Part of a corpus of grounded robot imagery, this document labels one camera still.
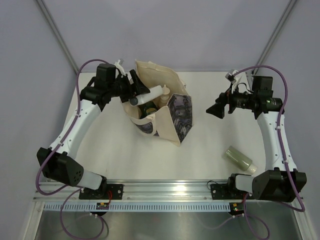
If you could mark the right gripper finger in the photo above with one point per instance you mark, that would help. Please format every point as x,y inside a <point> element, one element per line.
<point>223,98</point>
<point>217,110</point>

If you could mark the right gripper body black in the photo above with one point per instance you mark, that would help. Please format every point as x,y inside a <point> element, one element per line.
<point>240,101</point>

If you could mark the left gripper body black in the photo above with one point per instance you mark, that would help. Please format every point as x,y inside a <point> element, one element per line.
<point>121,87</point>

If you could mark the white bottle black cap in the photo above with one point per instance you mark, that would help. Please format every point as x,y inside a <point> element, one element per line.
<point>141,99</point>

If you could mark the beige pump bottle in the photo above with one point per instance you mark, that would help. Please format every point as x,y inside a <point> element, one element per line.
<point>165,96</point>

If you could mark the green bottle beige cap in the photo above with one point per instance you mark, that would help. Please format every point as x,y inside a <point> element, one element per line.
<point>240,160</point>

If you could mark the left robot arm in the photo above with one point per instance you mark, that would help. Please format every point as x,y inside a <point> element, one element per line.
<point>58,161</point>

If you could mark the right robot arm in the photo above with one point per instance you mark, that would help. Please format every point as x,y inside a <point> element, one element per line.
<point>281,181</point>

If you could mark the beige canvas tote bag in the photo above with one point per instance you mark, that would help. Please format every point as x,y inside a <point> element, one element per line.
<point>170,122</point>

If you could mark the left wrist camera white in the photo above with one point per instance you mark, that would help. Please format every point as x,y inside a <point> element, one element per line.
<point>120,65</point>

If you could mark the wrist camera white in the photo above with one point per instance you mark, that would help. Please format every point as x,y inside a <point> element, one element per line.
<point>120,65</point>
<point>233,78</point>

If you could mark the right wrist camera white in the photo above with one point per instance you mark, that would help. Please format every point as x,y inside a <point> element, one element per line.
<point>233,78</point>

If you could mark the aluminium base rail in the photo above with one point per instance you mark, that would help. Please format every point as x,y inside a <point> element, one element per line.
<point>140,191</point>

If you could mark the right aluminium frame post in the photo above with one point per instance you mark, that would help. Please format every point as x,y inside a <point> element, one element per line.
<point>279,27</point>

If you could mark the aluminium frame post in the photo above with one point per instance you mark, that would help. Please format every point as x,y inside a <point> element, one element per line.
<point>51,23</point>
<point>279,27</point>

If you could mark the left aluminium frame post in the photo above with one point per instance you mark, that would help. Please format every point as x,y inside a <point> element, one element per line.
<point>51,23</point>

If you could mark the white slotted cable duct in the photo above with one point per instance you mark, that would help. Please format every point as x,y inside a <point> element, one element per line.
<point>139,207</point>

